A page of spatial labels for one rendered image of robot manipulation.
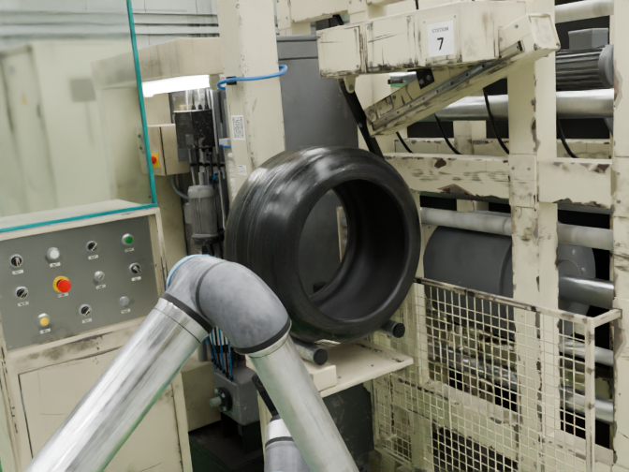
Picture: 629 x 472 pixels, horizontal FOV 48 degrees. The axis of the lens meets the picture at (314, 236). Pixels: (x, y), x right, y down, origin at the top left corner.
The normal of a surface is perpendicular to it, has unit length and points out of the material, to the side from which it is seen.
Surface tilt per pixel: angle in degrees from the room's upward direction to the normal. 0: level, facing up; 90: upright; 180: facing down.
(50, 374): 90
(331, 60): 90
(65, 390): 90
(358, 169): 80
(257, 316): 70
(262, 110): 90
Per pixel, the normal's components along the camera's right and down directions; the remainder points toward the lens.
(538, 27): 0.52, -0.19
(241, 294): 0.08, -0.46
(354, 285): -0.18, -0.41
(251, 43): 0.57, 0.11
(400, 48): -0.82, 0.18
